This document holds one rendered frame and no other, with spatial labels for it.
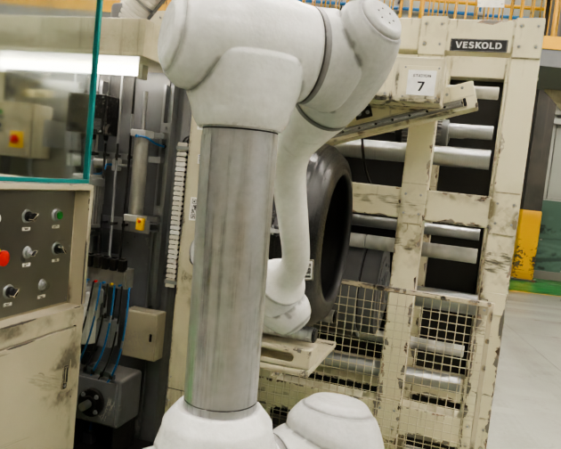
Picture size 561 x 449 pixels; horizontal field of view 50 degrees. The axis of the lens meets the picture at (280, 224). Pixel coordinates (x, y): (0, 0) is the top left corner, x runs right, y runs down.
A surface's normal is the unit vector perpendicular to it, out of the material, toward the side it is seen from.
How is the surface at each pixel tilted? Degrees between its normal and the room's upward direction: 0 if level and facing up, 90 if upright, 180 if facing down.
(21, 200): 90
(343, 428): 53
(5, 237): 90
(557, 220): 90
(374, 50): 118
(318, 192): 67
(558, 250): 90
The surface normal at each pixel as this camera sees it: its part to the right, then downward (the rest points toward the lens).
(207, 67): 0.18, 0.73
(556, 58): -0.09, 0.07
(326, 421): -0.12, -0.64
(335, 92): 0.33, 0.84
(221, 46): 0.30, 0.39
